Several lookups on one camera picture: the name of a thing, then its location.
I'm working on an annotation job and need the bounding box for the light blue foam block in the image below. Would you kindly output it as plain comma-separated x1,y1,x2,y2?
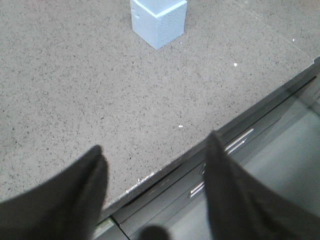
130,0,188,50

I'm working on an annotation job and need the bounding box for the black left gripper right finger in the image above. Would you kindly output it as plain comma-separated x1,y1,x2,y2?
204,130,320,240

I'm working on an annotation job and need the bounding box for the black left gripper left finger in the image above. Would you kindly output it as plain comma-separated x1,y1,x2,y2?
0,145,108,240

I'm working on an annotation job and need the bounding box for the upper silver drawer handle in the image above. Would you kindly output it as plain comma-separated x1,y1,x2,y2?
224,128,254,155

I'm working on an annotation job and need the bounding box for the silver drawer handle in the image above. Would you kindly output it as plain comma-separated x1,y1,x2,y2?
189,181,205,198
224,128,254,155

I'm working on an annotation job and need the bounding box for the grey drawer cabinet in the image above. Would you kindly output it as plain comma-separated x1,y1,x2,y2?
93,59,320,240

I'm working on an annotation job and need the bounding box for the lower silver drawer handle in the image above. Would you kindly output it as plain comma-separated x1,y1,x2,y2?
189,181,205,198

